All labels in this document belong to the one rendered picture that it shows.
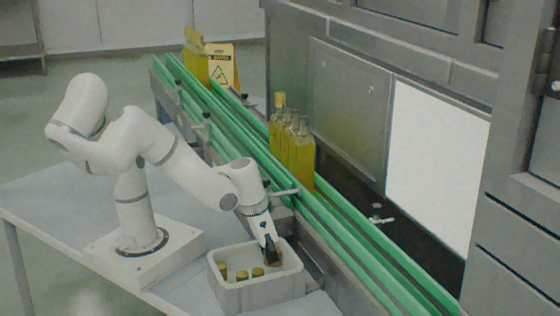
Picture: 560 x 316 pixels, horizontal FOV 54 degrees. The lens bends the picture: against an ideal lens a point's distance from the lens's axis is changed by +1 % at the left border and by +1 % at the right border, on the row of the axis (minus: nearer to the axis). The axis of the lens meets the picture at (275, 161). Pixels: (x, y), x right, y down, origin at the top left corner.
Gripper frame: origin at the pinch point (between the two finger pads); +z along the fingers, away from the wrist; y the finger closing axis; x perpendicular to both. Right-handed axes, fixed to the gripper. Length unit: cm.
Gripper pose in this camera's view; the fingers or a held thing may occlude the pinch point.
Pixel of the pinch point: (269, 252)
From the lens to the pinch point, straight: 148.2
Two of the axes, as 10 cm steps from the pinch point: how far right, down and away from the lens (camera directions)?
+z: 2.4, 8.4, 4.9
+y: -3.5, -3.9, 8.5
